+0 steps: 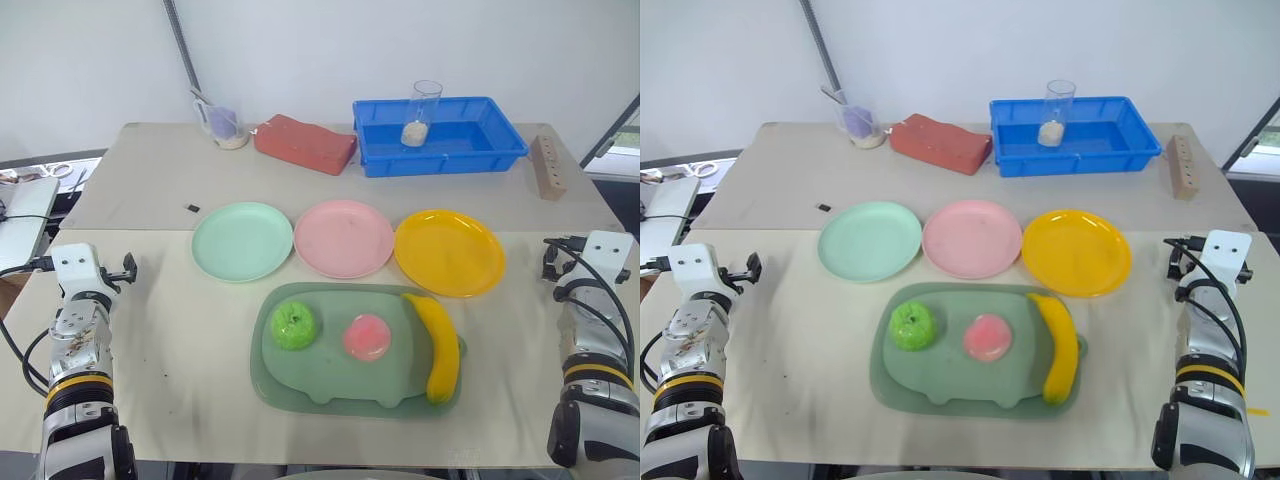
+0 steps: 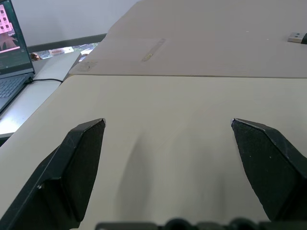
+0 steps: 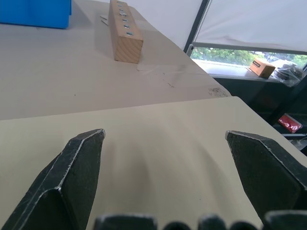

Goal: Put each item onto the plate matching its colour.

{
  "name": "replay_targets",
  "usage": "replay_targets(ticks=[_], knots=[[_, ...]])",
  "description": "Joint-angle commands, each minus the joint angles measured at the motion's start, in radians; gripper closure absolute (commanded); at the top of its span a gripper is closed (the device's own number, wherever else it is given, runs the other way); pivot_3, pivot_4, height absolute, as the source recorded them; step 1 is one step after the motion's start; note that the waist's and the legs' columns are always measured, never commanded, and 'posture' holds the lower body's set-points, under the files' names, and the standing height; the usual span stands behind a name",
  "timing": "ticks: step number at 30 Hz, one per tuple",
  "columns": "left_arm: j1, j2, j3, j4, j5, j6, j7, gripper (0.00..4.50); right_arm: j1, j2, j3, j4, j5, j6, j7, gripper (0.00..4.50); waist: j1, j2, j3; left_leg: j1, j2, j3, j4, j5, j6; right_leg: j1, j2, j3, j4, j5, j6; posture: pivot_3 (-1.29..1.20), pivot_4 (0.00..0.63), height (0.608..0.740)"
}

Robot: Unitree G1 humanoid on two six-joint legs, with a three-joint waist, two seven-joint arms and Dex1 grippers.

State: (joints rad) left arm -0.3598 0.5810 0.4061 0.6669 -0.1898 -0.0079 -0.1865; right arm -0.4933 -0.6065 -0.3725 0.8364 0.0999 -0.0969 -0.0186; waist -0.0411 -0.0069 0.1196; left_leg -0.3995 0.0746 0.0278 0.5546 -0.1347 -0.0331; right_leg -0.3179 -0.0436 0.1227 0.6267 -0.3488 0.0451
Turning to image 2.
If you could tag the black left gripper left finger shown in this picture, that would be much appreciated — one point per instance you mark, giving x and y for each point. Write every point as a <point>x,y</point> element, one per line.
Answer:
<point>72,167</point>

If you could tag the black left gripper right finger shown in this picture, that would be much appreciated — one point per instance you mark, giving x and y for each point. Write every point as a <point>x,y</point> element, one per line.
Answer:
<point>271,167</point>

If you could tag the white side table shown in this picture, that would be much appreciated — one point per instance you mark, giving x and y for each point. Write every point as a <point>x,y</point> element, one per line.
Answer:
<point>31,91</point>

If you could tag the dark grey open laptop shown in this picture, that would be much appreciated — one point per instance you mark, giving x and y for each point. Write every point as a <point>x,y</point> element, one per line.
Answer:
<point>10,60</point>

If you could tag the silver and black USB plug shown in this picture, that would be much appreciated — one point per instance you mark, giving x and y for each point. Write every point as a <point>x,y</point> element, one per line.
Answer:
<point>297,37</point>

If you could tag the strip of clear tape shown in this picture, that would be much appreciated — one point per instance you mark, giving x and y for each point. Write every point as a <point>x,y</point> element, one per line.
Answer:
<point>153,49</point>

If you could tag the flat brown cardboard sheet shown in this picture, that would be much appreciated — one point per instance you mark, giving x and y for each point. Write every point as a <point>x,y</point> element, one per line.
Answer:
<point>204,40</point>

